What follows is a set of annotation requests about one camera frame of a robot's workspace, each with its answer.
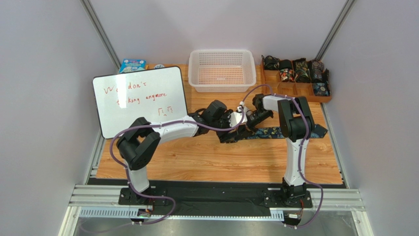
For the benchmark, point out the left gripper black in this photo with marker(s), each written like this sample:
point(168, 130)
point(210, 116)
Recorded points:
point(231, 133)

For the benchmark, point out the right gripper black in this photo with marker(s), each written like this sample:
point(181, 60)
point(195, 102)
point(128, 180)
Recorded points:
point(252, 119)

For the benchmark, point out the dark blue floral necktie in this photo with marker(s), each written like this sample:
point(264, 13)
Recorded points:
point(318, 132)

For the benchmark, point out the white plastic perforated basket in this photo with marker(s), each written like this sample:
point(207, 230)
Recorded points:
point(221, 70)

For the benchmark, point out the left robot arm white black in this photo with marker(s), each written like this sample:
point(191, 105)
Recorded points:
point(139, 143)

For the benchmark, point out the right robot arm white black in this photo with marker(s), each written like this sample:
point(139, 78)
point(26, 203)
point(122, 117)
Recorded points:
point(296, 124)

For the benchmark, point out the wooden compartment tray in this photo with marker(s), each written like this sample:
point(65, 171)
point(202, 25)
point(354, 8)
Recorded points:
point(272, 78)

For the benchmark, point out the rolled red floral tie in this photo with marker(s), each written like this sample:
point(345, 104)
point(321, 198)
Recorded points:
point(286, 71)

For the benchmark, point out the rolled dark tie far left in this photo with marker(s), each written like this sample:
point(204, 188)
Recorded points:
point(270, 63)

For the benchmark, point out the rolled green dark tie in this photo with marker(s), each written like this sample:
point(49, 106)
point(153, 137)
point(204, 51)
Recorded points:
point(301, 70)

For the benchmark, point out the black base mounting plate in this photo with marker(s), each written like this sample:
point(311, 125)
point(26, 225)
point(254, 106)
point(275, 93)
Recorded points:
point(210, 198)

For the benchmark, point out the rolled blue floral tie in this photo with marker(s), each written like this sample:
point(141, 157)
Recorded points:
point(321, 89)

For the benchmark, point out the rolled grey dark tie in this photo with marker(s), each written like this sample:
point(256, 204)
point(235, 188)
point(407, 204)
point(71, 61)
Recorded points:
point(316, 70)

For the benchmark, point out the whiteboard with red writing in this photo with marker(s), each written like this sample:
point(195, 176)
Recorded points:
point(156, 94)

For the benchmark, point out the small white round object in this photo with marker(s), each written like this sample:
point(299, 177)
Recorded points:
point(158, 66)

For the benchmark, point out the blue printed box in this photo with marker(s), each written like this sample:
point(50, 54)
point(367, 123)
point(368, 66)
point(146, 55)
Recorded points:
point(132, 65)

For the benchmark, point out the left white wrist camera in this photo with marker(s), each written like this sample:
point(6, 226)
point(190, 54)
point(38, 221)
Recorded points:
point(237, 118)

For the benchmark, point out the aluminium rail frame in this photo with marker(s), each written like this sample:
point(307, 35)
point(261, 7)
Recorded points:
point(94, 210)

